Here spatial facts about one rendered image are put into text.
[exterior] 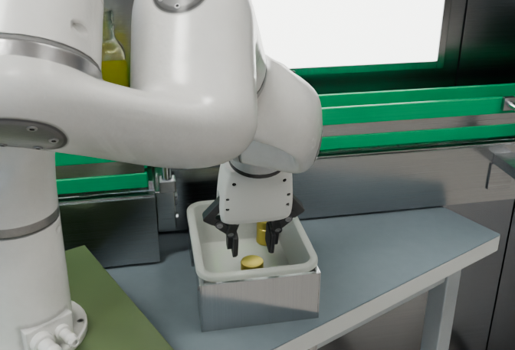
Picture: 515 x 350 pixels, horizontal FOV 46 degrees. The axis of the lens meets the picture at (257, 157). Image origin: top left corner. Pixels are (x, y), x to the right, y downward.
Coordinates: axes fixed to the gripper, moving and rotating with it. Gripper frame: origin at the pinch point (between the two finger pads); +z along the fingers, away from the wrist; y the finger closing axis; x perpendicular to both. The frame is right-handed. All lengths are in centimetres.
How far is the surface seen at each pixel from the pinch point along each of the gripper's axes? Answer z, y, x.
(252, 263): 3.2, 0.1, 1.8
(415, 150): 2.8, -34.9, -20.7
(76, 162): -5.0, 24.9, -14.9
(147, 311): 9.5, 15.8, 3.3
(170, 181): -2.5, 10.9, -11.5
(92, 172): -3.0, 22.7, -14.7
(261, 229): 7.6, -3.7, -9.2
